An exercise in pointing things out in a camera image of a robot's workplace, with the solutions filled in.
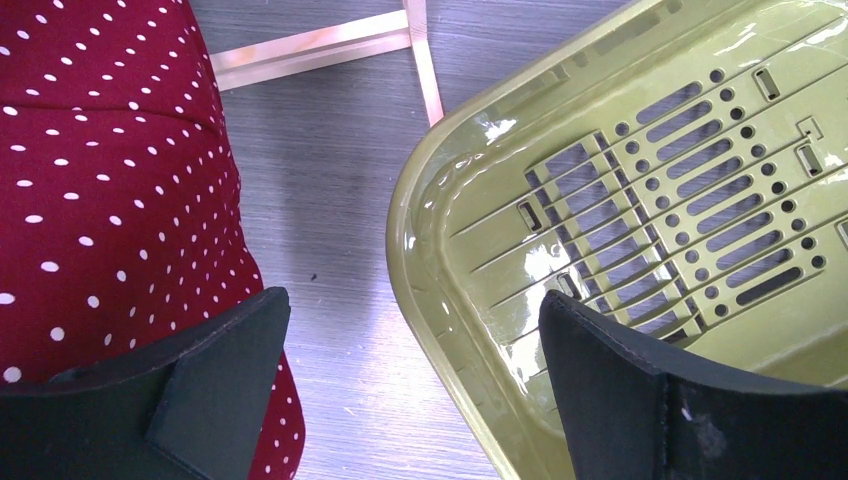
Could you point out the wooden clothes rack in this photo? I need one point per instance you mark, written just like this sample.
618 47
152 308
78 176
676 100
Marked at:
375 35

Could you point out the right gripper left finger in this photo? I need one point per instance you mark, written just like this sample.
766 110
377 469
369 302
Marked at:
190 406

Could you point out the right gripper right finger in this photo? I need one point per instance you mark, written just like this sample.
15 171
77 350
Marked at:
635 407

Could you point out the olive green plastic basket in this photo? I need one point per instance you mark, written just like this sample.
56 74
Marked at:
681 167

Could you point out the red polka dot skirt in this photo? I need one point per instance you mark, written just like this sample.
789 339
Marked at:
120 196

